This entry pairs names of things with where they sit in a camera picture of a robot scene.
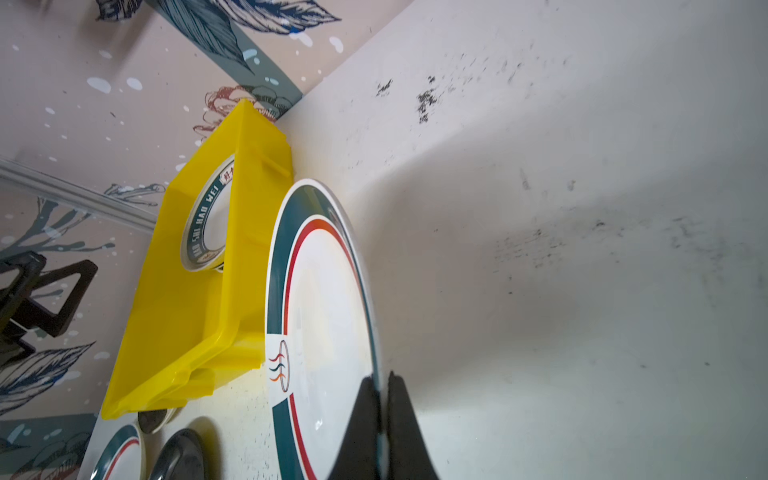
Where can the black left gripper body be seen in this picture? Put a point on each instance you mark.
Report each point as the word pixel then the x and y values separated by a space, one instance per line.
pixel 21 272

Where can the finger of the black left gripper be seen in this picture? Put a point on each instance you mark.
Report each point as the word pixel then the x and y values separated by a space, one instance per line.
pixel 55 298

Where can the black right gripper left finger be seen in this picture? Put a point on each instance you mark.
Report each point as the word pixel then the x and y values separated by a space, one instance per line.
pixel 358 454

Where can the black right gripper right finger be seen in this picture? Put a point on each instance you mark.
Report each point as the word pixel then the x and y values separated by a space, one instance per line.
pixel 408 457

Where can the black round plate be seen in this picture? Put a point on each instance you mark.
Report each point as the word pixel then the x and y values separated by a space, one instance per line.
pixel 181 458

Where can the white plate green lettered rim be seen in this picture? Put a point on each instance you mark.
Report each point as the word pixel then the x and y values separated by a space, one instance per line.
pixel 204 238

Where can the yellow plastic bin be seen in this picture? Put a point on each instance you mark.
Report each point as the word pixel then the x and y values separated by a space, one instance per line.
pixel 189 333

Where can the aluminium frame corner post left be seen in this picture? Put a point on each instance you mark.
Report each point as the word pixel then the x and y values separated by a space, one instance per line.
pixel 15 175

